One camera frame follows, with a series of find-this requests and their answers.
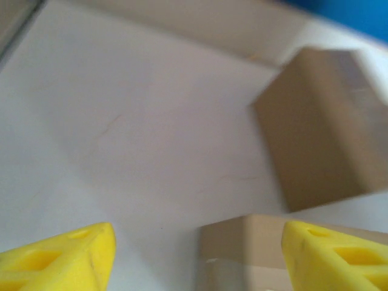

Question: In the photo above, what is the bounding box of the blue floral wall panel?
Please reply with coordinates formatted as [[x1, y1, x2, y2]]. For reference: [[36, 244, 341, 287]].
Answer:
[[309, 0, 388, 51]]

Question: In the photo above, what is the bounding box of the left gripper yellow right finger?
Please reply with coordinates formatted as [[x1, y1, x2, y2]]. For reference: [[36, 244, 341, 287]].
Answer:
[[281, 220, 388, 291]]

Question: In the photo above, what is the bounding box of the brown taped cardboard box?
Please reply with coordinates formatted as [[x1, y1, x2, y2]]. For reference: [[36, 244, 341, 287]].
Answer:
[[198, 213, 388, 291], [250, 47, 388, 213]]

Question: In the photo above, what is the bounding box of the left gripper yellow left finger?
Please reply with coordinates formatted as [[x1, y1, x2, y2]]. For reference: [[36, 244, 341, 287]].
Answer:
[[0, 222, 117, 291]]

